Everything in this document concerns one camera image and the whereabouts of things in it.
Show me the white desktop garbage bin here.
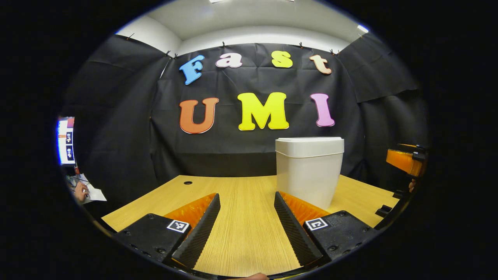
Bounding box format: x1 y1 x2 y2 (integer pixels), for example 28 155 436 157
275 136 345 210

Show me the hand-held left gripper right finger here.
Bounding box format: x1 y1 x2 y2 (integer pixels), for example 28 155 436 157
274 191 380 268

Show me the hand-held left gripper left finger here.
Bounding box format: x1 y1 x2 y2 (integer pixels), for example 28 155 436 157
113 193 221 270

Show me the computer monitor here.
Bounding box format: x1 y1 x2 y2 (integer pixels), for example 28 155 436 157
58 117 76 166

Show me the white paper sheet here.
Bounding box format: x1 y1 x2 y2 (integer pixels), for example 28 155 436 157
78 174 107 203

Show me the black backdrop cloth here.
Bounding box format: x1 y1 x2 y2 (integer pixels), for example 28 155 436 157
58 33 428 207

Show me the black clamp stand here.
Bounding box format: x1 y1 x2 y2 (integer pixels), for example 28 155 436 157
375 189 407 230

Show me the wooden desktop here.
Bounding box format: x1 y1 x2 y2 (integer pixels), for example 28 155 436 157
102 175 400 277

